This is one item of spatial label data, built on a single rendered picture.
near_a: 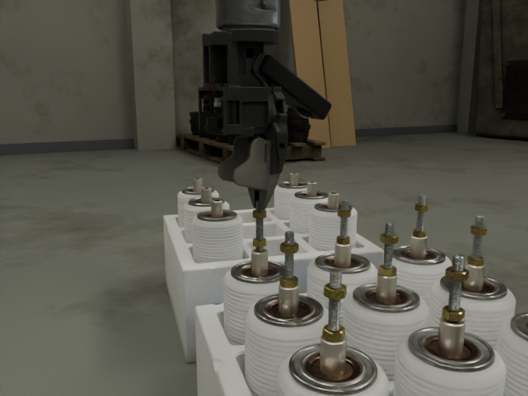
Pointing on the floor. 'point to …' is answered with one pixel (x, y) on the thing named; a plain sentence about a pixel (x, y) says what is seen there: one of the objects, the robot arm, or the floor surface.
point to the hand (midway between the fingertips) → (264, 198)
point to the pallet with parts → (299, 145)
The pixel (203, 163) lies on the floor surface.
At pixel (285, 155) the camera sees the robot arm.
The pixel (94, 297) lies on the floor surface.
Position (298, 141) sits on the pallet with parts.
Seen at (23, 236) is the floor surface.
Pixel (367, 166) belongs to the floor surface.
